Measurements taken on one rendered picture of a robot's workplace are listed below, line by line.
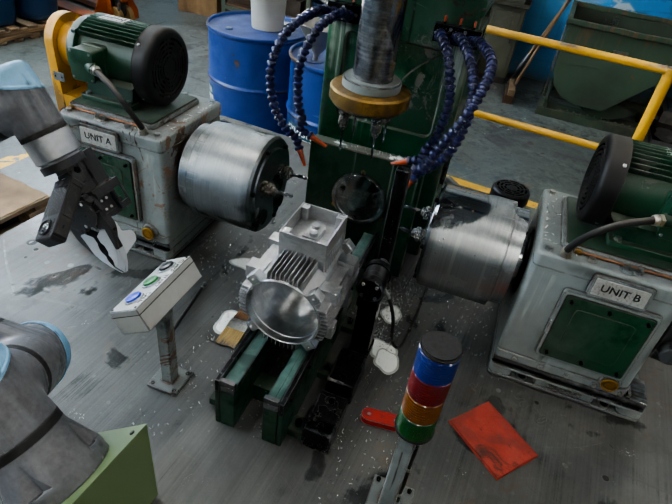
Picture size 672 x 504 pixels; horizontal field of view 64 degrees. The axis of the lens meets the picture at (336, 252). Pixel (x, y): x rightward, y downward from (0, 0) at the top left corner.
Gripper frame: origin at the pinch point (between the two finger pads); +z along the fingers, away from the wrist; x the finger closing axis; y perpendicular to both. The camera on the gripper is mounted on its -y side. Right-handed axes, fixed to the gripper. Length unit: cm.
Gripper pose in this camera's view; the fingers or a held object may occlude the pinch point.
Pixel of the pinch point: (118, 268)
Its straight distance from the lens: 100.8
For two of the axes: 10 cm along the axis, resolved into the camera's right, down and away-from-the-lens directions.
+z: 3.7, 8.3, 4.1
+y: 3.4, -5.3, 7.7
